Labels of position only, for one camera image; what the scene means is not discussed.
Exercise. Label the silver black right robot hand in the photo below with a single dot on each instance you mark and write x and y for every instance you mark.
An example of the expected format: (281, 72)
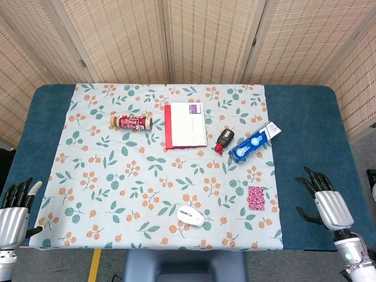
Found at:
(333, 210)

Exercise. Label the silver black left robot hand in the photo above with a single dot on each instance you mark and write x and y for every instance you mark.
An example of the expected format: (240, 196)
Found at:
(11, 223)

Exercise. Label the magenta patterned card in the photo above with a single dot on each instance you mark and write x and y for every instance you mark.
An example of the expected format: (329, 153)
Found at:
(256, 198)

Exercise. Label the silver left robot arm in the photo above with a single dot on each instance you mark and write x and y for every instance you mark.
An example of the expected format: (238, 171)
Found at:
(7, 264)

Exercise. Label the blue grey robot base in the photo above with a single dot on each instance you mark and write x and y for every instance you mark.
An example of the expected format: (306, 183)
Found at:
(185, 264)

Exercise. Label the white and black equipment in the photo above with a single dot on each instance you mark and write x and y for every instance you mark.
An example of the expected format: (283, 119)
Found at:
(373, 191)

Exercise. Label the black object beside table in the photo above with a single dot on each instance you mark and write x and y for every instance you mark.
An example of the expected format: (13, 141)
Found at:
(4, 167)

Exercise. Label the blue toothpaste box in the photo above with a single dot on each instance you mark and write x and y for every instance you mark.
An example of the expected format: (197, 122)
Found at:
(249, 145)

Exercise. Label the floral leaf berry tablecloth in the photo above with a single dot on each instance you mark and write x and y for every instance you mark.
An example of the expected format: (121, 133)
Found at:
(132, 182)

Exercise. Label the black bottle red cap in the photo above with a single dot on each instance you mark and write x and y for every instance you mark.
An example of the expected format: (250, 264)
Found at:
(226, 136)

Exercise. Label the white computer mouse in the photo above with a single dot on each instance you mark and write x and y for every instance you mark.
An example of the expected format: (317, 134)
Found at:
(189, 216)

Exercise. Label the brown drink bottle red label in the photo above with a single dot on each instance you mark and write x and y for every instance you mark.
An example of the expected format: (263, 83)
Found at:
(132, 122)

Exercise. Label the white spiral notepad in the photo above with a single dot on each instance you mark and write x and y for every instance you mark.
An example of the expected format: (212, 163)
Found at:
(188, 126)

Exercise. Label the brass screen hinge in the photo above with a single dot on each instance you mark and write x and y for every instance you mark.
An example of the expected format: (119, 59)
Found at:
(254, 41)
(83, 63)

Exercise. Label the red cover notebook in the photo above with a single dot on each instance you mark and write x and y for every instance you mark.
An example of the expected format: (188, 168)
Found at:
(167, 129)

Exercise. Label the woven folding screen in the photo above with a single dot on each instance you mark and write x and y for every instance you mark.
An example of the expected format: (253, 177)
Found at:
(205, 44)

